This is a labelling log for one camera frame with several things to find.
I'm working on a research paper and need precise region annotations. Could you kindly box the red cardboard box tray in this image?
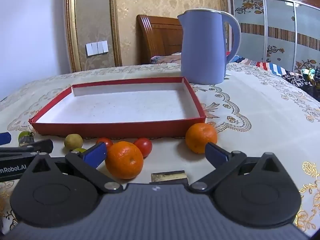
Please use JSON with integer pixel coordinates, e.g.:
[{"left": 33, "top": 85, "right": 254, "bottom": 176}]
[{"left": 28, "top": 76, "right": 207, "bottom": 139}]

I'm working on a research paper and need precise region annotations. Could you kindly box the pink patterned pillow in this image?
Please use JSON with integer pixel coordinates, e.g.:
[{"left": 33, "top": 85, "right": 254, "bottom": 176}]
[{"left": 150, "top": 52, "right": 182, "bottom": 64}]

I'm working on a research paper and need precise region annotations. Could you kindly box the black and gold block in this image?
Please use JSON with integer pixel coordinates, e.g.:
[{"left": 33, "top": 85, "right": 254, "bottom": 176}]
[{"left": 150, "top": 170, "right": 188, "bottom": 184}]

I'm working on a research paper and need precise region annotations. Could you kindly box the dark patterned cloth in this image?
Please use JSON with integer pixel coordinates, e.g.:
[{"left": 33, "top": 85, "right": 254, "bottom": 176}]
[{"left": 281, "top": 67, "right": 320, "bottom": 92}]

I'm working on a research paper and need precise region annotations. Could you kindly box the striped colourful blanket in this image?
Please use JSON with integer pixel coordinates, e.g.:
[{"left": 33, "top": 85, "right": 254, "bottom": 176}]
[{"left": 235, "top": 55, "right": 288, "bottom": 77}]

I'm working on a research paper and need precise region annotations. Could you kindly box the red cherry tomato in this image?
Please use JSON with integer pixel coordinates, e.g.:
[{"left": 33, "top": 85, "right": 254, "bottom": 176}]
[
  {"left": 96, "top": 137, "right": 114, "bottom": 148},
  {"left": 133, "top": 138, "right": 153, "bottom": 158}
]

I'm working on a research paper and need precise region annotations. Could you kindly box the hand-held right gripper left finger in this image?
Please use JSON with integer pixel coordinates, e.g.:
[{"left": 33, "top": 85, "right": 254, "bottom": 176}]
[{"left": 19, "top": 142, "right": 123, "bottom": 193}]

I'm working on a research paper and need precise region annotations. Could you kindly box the orange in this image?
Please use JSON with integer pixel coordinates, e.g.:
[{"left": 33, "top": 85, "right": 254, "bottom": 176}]
[
  {"left": 105, "top": 141, "right": 144, "bottom": 180},
  {"left": 185, "top": 123, "right": 218, "bottom": 154}
]

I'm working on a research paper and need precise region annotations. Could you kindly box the gold wall panel frame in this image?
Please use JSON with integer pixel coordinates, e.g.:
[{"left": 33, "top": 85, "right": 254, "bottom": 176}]
[{"left": 64, "top": 0, "right": 123, "bottom": 73}]

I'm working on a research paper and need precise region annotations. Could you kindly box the blue electric kettle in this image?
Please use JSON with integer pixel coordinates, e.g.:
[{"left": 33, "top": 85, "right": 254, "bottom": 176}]
[{"left": 177, "top": 9, "right": 242, "bottom": 85}]

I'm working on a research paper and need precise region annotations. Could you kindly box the floral glass door wardrobe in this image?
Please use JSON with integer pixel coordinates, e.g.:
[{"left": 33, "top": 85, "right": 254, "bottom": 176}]
[{"left": 229, "top": 0, "right": 320, "bottom": 74}]

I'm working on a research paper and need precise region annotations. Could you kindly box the yellow-brown longan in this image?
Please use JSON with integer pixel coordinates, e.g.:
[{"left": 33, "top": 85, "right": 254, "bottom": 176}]
[{"left": 64, "top": 133, "right": 83, "bottom": 150}]

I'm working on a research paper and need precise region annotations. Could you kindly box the white wall light switch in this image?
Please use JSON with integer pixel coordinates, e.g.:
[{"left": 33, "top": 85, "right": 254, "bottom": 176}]
[{"left": 85, "top": 40, "right": 108, "bottom": 56}]

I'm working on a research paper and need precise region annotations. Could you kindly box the wooden bed headboard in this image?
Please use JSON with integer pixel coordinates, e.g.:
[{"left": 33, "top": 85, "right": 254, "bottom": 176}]
[{"left": 136, "top": 14, "right": 183, "bottom": 65}]

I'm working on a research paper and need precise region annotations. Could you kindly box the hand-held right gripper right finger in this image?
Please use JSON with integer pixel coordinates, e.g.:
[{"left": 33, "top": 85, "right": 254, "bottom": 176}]
[{"left": 189, "top": 142, "right": 290, "bottom": 193}]

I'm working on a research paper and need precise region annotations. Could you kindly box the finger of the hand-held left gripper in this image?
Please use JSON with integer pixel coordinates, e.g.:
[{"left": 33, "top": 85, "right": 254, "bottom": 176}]
[
  {"left": 0, "top": 132, "right": 12, "bottom": 145},
  {"left": 0, "top": 139, "right": 54, "bottom": 156}
]

